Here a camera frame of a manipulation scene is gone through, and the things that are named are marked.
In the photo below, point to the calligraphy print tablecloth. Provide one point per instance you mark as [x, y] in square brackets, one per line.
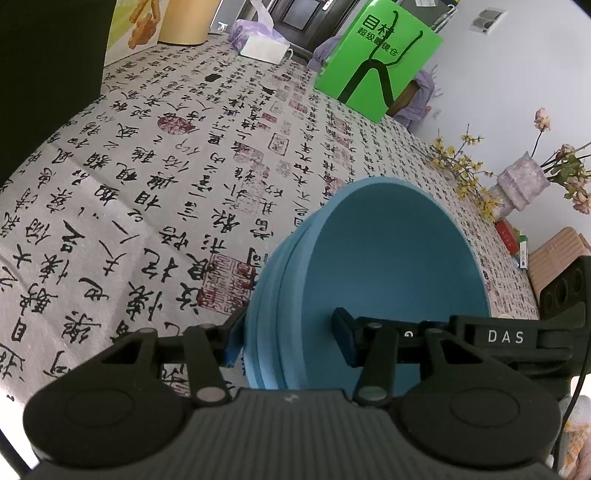
[161, 184]

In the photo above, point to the pale purple vase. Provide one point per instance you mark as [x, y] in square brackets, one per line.
[521, 182]

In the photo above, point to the red box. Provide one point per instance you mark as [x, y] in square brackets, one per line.
[508, 235]

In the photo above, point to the yellow flower branch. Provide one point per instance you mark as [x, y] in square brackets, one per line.
[461, 166]

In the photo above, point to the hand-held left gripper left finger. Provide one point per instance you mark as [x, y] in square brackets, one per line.
[234, 341]

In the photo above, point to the grey refrigerator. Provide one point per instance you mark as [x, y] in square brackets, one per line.
[429, 11]

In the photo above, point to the pink ribbed case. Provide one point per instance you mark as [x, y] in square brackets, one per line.
[554, 254]

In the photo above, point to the white and green box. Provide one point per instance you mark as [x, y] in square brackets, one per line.
[524, 251]

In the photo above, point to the wooden chair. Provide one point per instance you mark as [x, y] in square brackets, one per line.
[404, 97]

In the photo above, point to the green paper bag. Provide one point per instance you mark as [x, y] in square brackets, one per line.
[378, 60]

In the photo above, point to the dark brown door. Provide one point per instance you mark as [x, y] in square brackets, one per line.
[300, 18]

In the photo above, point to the yellow thermos jug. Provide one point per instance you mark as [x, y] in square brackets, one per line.
[189, 21]

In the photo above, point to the yellow-green snack box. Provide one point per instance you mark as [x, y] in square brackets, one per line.
[136, 27]

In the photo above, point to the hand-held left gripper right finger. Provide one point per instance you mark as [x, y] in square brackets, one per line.
[346, 332]

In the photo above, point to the tissue pack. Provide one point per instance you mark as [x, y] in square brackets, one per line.
[261, 41]

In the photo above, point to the purple jacket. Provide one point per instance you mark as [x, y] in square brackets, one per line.
[422, 101]

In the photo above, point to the black paper bag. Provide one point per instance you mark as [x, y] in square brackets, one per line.
[46, 69]

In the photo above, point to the pink flowers bunch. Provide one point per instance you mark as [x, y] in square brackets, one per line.
[570, 166]

